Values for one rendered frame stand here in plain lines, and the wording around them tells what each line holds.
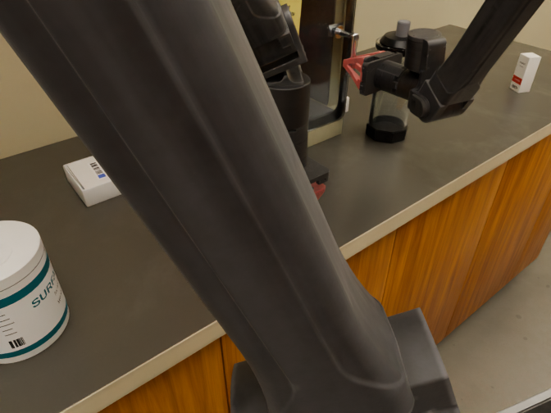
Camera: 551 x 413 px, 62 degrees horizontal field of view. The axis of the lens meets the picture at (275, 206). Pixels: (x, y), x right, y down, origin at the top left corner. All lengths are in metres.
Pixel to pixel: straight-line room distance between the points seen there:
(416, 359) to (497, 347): 1.79
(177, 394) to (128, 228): 0.31
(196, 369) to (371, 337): 0.64
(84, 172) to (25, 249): 0.37
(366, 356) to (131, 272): 0.64
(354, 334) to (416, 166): 0.91
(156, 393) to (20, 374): 0.20
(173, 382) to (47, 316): 0.23
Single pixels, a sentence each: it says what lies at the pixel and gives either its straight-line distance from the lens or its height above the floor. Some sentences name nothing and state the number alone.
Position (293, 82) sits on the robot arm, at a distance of 0.49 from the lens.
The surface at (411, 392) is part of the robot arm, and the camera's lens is 0.22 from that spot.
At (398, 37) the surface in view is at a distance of 1.08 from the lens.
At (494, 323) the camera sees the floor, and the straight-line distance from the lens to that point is 2.09.
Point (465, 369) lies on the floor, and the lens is 1.90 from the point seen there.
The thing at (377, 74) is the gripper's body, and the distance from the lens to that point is 0.93.
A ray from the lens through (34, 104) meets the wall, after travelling 1.23.
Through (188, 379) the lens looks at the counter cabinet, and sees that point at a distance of 0.82.
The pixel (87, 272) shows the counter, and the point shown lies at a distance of 0.82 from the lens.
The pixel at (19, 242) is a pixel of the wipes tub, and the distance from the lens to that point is 0.68.
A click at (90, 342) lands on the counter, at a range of 0.72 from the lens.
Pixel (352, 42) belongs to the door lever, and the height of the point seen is 1.19.
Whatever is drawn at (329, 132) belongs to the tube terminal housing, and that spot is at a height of 0.96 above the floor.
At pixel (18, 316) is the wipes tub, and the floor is 1.02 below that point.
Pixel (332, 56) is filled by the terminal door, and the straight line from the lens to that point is 1.03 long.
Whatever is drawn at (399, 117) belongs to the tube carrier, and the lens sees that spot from 1.12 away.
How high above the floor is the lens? 1.48
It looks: 37 degrees down
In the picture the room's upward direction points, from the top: straight up
